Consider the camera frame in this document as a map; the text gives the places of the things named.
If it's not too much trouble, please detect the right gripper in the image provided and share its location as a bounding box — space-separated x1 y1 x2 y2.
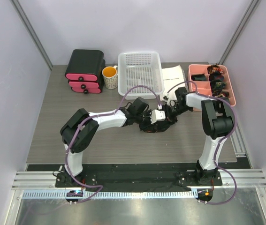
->
157 103 192 128

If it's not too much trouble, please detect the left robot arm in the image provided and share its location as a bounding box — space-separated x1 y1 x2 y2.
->
60 97 149 187

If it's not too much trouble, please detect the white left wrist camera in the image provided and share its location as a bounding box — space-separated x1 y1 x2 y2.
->
150 109 166 124

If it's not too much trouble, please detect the floral mug yellow inside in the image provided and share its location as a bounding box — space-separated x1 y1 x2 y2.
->
102 66 118 90

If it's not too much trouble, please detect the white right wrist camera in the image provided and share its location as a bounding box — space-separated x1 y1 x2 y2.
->
162 93 177 106

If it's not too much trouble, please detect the red patterned rolled tie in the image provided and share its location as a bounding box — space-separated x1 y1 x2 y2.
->
207 64 224 74

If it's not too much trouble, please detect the blue red rolled tie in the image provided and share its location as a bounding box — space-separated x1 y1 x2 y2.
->
209 73 224 82

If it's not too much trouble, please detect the white paper booklet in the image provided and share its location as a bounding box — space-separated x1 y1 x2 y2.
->
160 65 187 101

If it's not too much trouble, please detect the black pink drawer box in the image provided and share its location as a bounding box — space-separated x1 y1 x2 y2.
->
65 49 106 94

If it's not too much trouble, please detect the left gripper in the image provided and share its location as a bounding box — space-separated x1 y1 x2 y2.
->
135 110 157 131

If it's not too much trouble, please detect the green dark rolled tie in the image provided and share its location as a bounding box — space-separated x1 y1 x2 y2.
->
210 82 227 91

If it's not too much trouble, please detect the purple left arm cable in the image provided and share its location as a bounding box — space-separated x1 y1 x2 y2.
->
64 85 163 203

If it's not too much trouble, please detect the aluminium corner frame post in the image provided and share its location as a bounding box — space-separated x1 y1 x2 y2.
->
218 0 261 65

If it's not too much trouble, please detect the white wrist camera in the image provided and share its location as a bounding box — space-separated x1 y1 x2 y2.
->
150 109 166 124
162 93 177 106

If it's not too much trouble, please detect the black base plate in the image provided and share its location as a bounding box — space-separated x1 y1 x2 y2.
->
56 163 222 191

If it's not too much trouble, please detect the left aluminium frame post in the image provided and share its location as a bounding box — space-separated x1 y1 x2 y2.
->
10 0 53 70

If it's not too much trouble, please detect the pink compartment organizer tray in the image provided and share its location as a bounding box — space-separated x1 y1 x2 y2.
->
188 64 236 106

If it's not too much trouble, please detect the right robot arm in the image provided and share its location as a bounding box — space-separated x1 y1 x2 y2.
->
167 87 236 185

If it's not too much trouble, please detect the black orange floral tie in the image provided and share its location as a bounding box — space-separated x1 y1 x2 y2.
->
139 120 177 133

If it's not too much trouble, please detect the slotted cable duct rail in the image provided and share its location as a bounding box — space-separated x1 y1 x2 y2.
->
22 189 198 200

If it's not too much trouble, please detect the white perforated plastic basket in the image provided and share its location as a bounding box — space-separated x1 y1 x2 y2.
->
117 51 164 100

